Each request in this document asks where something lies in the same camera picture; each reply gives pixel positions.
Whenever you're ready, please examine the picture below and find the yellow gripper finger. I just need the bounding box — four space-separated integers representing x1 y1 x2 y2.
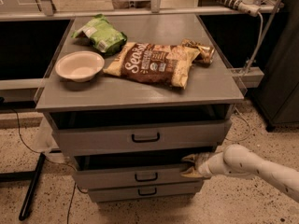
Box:
180 167 202 178
181 154 201 166

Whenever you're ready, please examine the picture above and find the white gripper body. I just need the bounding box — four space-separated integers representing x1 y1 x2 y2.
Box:
196 152 227 177

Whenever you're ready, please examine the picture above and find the grey drawer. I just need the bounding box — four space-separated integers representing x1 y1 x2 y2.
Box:
88 180 203 203
50 104 232 156
73 147 213 189

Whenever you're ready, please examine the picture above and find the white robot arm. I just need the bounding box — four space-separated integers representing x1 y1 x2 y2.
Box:
180 145 299 203

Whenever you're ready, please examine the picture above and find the grey bottom drawer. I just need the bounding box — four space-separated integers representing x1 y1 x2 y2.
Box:
88 180 203 203

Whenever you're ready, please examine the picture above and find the grey top drawer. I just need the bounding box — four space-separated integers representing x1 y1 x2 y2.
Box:
50 104 232 156

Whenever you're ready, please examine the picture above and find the grey drawer cabinet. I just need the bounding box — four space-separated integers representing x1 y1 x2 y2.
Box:
35 13 246 203

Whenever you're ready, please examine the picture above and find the dark grey cabinet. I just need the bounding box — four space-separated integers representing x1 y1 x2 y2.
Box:
252 0 299 132

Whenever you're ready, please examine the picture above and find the brown Sensible chip bag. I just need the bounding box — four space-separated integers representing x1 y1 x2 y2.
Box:
103 41 201 90

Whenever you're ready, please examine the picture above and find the white bowl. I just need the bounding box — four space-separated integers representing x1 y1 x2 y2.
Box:
55 51 105 82

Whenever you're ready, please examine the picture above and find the green snack bag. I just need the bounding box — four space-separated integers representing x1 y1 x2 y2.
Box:
71 14 127 56

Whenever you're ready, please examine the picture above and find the black floor stand bar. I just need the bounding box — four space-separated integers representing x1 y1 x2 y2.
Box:
0 153 46 221

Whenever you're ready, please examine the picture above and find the white power strip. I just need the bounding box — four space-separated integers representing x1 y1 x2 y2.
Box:
214 0 260 17

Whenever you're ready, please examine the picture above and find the black floor cable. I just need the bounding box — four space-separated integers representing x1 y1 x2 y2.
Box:
8 107 78 224

